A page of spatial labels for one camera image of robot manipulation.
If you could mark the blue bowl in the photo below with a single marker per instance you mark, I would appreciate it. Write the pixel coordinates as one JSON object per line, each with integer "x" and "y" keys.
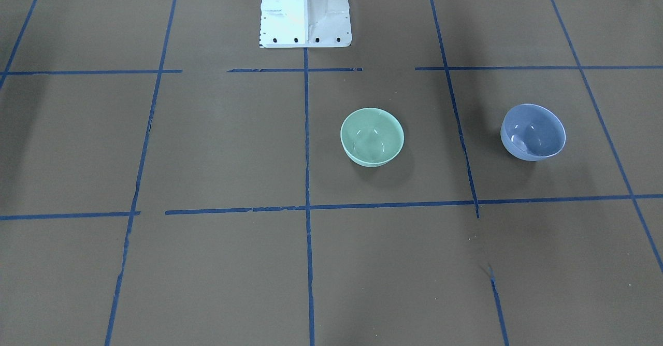
{"x": 532, "y": 133}

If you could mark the green bowl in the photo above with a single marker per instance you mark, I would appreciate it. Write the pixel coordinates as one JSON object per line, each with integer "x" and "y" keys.
{"x": 371, "y": 137}

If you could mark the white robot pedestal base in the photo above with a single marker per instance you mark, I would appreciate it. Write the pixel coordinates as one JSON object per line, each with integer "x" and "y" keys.
{"x": 305, "y": 23}

